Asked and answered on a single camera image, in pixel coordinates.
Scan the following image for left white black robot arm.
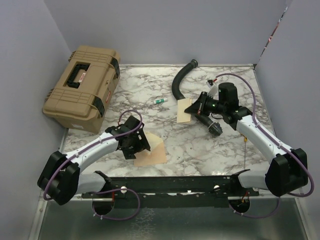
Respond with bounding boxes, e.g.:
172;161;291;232
37;116;151;206

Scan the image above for tan plastic tool case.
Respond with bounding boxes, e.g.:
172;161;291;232
42;45;121;134

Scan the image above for tan paper envelope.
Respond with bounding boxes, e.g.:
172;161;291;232
134;132;167;167

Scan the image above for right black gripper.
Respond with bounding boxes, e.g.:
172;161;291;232
184;91;226;118

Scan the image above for brown paper letter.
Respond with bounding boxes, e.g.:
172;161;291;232
176;98;192;123

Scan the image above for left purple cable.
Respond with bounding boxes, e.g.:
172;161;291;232
43;110;143;221

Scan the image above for purple cable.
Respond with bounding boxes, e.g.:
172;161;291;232
43;110;143;221
215;73;315;219

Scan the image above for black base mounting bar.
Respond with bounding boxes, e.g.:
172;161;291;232
82;175;259;209

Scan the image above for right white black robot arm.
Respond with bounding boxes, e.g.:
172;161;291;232
185;82;308;197

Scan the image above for green white glue stick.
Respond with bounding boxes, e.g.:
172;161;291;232
153;97;168;105

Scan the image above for black corrugated hose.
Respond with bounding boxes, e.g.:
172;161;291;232
171;58;223;137

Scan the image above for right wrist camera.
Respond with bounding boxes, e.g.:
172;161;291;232
206;78;219;98

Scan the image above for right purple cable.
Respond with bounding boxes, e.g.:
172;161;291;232
215;73;315;219

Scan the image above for aluminium frame rail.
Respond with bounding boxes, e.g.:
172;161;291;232
40;190;82;201

